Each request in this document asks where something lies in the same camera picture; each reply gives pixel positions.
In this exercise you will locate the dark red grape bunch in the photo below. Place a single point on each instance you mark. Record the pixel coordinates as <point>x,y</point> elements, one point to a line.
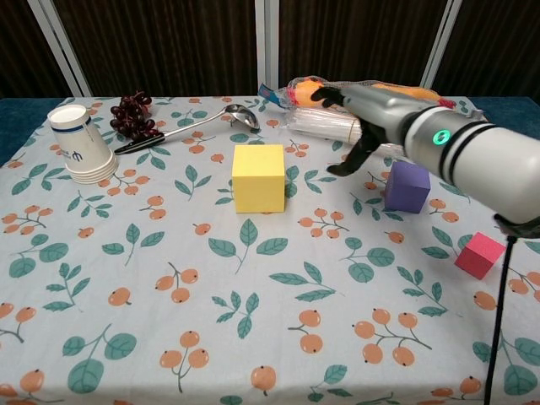
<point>131,118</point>

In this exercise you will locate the large yellow foam cube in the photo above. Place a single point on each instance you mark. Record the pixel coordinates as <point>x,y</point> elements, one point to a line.
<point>258,181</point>

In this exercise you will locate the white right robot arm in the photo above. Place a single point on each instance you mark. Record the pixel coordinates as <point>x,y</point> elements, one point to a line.
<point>485,164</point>

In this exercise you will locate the small pink foam cube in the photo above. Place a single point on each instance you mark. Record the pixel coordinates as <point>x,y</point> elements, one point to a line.
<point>478,257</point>

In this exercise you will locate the dark partition panel white frame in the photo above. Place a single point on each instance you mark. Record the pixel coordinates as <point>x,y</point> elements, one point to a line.
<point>350,42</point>
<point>169,46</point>
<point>25,46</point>
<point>498,46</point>

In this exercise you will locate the purple foam cube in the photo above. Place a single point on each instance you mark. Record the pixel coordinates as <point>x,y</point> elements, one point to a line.
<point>405,190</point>

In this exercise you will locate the stack of white paper cups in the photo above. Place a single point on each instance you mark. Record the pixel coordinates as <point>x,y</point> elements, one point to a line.
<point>78,143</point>

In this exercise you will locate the floral fruit print tablecloth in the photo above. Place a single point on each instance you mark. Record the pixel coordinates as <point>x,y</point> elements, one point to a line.
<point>126,274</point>

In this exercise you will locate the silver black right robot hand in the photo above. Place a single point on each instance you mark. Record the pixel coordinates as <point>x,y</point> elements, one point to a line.
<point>379,111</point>

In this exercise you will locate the bundle of clear plastic straws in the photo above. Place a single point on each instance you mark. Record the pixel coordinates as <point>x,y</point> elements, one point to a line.
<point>320,124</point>

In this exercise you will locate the orange rubber chicken in net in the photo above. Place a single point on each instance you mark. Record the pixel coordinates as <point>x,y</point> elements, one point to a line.
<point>301,93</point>

